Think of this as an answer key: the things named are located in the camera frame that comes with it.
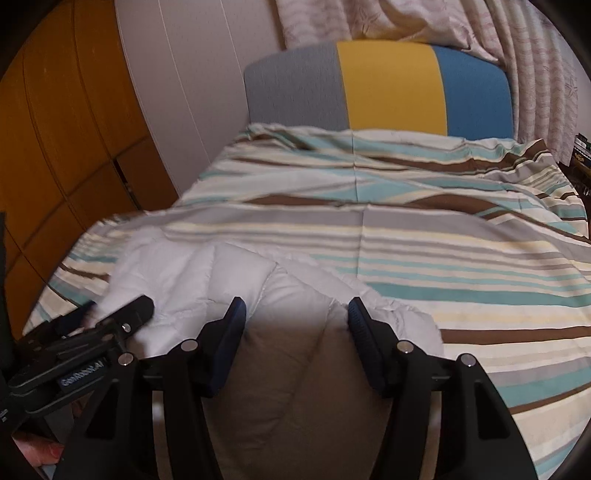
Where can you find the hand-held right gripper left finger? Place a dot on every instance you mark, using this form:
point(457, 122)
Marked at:
point(228, 341)

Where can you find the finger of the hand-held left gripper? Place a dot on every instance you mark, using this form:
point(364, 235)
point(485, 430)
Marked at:
point(134, 311)
point(76, 316)

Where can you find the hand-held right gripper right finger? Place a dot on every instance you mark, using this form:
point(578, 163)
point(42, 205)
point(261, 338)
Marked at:
point(364, 341)

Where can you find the white puffer jacket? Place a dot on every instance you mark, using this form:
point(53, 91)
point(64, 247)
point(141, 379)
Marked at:
point(295, 360)

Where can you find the person's left hand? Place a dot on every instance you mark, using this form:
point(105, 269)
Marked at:
point(39, 452)

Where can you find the striped bed cover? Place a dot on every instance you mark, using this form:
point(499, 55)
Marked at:
point(461, 254)

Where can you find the orange wooden wardrobe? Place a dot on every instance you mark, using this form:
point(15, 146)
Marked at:
point(55, 138)

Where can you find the grey yellow blue headboard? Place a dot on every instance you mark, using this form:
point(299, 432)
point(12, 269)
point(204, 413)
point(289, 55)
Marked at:
point(388, 87)

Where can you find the wooden bookshelf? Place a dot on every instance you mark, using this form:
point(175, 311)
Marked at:
point(579, 157)

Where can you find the pink patterned curtain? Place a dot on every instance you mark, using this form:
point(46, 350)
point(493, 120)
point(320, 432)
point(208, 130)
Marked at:
point(531, 69)

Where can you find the pink patterned pillow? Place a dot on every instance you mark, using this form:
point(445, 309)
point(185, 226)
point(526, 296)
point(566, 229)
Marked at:
point(392, 21)

